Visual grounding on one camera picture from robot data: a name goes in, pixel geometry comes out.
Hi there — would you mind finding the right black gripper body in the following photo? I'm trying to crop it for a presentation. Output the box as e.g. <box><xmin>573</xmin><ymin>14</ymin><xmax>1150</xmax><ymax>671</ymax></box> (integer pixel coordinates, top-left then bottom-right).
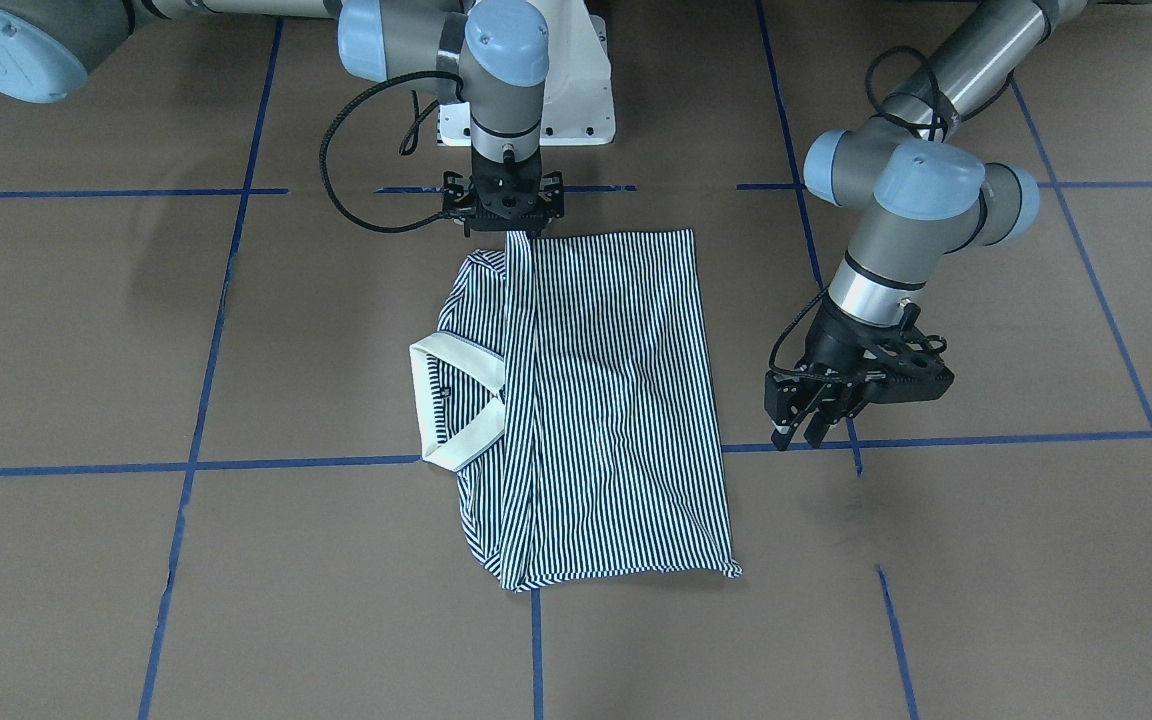
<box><xmin>440</xmin><ymin>149</ymin><xmax>566</xmax><ymax>237</ymax></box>

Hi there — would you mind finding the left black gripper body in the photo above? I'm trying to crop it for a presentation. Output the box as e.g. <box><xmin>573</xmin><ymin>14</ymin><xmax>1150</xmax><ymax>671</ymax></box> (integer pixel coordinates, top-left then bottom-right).
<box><xmin>764</xmin><ymin>300</ymin><xmax>955</xmax><ymax>418</ymax></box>

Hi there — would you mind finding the navy white striped polo shirt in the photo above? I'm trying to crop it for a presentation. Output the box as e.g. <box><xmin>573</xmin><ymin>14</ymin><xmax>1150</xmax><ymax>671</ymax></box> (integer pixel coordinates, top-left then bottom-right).
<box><xmin>410</xmin><ymin>229</ymin><xmax>742</xmax><ymax>592</ymax></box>

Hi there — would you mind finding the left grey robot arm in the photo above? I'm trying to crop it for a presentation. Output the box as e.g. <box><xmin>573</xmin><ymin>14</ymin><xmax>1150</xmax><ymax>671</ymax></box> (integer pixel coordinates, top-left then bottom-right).
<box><xmin>764</xmin><ymin>1</ymin><xmax>1085</xmax><ymax>450</ymax></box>

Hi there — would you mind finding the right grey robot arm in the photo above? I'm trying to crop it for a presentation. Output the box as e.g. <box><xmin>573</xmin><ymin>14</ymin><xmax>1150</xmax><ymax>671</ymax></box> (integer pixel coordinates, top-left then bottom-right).
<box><xmin>0</xmin><ymin>1</ymin><xmax>564</xmax><ymax>237</ymax></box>

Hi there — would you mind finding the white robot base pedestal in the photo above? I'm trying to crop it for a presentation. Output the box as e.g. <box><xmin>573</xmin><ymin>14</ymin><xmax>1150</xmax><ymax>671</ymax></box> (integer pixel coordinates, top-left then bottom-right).
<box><xmin>438</xmin><ymin>0</ymin><xmax>617</xmax><ymax>147</ymax></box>

